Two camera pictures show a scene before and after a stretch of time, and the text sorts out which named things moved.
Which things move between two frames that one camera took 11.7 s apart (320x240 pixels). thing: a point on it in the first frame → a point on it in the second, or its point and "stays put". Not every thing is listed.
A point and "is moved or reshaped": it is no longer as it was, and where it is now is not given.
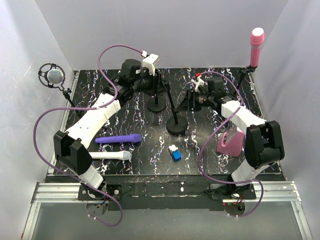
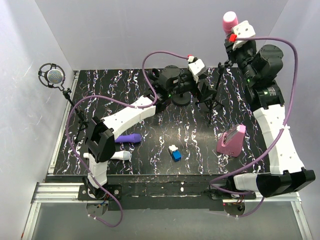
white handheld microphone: (123, 155) stays put
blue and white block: (176, 155) stays put
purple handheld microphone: (136, 138) stays put
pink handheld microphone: (257, 38) is moved or reshaped
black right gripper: (189, 103) → (229, 46)
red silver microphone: (52, 75) stays put
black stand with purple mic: (176, 125) is moved or reshaped
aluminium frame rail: (276, 192) stays put
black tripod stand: (248, 68) → (210, 101)
